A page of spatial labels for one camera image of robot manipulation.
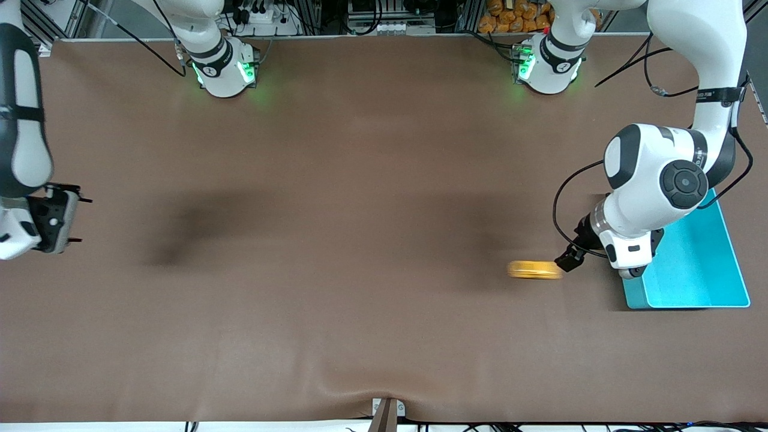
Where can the white corner bracket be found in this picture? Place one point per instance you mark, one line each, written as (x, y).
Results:
(45, 49)

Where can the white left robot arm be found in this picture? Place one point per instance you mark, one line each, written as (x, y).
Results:
(642, 162)

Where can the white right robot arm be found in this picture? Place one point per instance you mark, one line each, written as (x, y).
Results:
(18, 120)

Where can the grey metal table clamp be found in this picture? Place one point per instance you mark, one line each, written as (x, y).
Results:
(387, 415)

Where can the turquoise plastic bin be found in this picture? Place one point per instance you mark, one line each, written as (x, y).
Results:
(696, 270)

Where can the yellow beetle toy car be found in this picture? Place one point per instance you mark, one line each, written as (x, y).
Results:
(534, 270)

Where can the white power strip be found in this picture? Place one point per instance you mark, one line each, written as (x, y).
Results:
(264, 17)

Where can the aluminium frame profile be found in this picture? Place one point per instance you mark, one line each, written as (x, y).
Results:
(759, 102)
(42, 21)

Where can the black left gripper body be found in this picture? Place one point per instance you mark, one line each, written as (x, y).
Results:
(581, 235)

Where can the brown table mat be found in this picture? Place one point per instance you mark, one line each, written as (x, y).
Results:
(360, 312)

